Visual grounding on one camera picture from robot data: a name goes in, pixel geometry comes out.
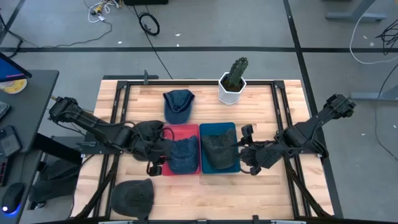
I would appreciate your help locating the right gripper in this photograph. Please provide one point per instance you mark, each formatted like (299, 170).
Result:
(259, 155)

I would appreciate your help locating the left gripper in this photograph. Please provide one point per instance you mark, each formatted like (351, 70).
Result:
(152, 149)

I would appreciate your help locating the blue denim baseball cap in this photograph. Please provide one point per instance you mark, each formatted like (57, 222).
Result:
(185, 155)
(178, 105)

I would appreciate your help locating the black washed baseball cap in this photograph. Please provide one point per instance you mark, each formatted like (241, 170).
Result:
(217, 152)
(149, 127)
(132, 197)

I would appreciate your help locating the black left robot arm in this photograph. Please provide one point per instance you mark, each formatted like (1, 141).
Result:
(93, 124)

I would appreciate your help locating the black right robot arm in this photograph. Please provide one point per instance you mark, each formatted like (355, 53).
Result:
(311, 127)

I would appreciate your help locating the pink-red plastic bin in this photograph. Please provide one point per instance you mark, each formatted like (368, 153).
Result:
(186, 130)

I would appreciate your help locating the blue plastic bin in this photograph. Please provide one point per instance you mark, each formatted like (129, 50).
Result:
(214, 129)

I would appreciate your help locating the cactus in white pot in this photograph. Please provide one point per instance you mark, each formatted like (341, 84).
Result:
(231, 93)

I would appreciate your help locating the black clamp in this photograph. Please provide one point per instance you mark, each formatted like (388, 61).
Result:
(256, 218)
(145, 77)

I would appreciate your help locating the grey desk leg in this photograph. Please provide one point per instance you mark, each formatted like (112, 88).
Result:
(370, 96)
(354, 16)

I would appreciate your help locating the dark office desk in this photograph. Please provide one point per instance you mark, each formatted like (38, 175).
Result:
(34, 102)

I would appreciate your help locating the black box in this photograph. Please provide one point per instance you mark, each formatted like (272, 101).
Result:
(144, 2)

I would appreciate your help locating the black handheld device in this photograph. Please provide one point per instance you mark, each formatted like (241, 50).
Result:
(9, 143)

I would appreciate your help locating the black computer mouse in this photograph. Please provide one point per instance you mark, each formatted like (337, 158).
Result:
(12, 196)

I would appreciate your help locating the yellow bowl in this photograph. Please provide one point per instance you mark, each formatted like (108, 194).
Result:
(14, 87)

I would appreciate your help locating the monitor with blue screen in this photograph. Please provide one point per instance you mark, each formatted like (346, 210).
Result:
(9, 70)

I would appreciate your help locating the black diagonal frame strut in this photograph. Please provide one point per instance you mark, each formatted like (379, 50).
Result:
(102, 189)
(298, 186)

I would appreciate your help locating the black aluminium table frame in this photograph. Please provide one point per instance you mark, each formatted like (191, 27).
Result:
(186, 82)

